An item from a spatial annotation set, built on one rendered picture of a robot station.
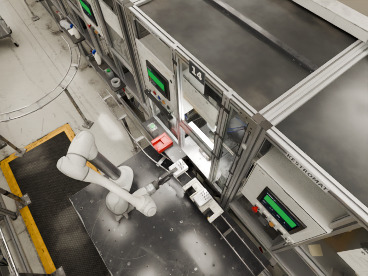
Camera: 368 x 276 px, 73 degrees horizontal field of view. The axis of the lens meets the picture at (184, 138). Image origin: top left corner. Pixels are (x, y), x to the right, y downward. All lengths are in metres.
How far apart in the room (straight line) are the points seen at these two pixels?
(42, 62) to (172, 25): 3.61
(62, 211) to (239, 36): 2.70
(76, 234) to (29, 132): 1.65
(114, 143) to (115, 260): 1.65
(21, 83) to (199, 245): 3.71
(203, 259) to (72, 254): 1.53
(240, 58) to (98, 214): 1.78
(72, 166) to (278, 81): 1.29
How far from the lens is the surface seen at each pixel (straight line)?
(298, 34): 1.59
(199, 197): 2.07
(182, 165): 2.02
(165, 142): 2.25
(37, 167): 3.70
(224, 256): 2.26
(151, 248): 2.27
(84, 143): 1.76
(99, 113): 3.80
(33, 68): 4.90
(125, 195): 1.79
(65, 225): 3.27
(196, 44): 1.42
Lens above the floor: 2.91
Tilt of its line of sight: 60 degrees down
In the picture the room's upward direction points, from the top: 2 degrees counter-clockwise
